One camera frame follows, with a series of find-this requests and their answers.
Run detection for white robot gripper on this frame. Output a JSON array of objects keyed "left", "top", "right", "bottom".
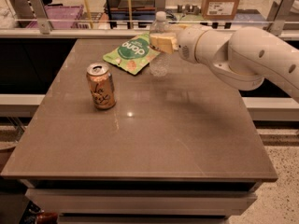
[{"left": 149, "top": 23, "right": 210, "bottom": 63}]

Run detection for clear plastic water bottle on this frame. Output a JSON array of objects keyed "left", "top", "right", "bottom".
[{"left": 149, "top": 11, "right": 169, "bottom": 77}]

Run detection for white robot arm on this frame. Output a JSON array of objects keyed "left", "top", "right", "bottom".
[{"left": 149, "top": 25, "right": 299, "bottom": 102}]

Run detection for green rice chip bag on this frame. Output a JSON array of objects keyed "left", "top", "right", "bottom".
[{"left": 103, "top": 33, "right": 160, "bottom": 76}]

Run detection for orange and blue cart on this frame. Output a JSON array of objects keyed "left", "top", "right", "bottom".
[{"left": 99, "top": 0, "right": 166, "bottom": 29}]

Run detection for cardboard box with label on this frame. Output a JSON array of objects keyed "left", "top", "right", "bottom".
[{"left": 201, "top": 0, "right": 240, "bottom": 20}]

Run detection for gold LaCroix soda can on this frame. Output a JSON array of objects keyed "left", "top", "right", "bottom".
[{"left": 86, "top": 63, "right": 116, "bottom": 109}]

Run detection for purple plastic crate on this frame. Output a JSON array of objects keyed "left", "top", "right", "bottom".
[{"left": 26, "top": 4, "right": 86, "bottom": 30}]

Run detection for glass railing with metal posts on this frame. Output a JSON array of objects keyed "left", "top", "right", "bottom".
[{"left": 0, "top": 0, "right": 299, "bottom": 41}]

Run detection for grey table base drawers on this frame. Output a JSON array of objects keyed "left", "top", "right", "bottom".
[{"left": 25, "top": 187, "right": 257, "bottom": 224}]

